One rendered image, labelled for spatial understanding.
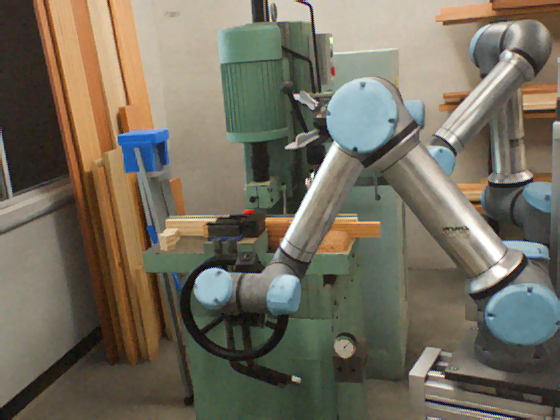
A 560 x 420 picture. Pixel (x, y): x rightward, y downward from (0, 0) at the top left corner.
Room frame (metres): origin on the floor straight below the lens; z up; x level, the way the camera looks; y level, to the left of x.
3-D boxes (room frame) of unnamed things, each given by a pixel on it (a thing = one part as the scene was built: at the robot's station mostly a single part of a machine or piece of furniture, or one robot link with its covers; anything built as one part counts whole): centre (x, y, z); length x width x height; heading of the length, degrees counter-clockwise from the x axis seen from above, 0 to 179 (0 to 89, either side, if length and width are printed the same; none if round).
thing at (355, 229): (1.86, 0.00, 0.92); 0.54 x 0.02 x 0.04; 75
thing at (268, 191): (1.89, 0.07, 1.03); 0.14 x 0.07 x 0.09; 165
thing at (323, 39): (2.15, -0.14, 1.40); 0.10 x 0.06 x 0.16; 165
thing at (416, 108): (1.62, -0.30, 1.25); 0.11 x 0.08 x 0.09; 75
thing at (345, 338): (1.60, -0.13, 0.65); 0.06 x 0.04 x 0.08; 75
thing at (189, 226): (1.90, 0.09, 0.93); 0.60 x 0.02 x 0.05; 75
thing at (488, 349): (1.18, -0.42, 0.87); 0.15 x 0.15 x 0.10
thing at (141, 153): (2.63, 0.51, 0.58); 0.27 x 0.25 x 1.16; 79
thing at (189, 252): (1.78, 0.12, 0.87); 0.61 x 0.30 x 0.06; 75
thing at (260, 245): (1.69, 0.15, 0.92); 0.15 x 0.13 x 0.09; 75
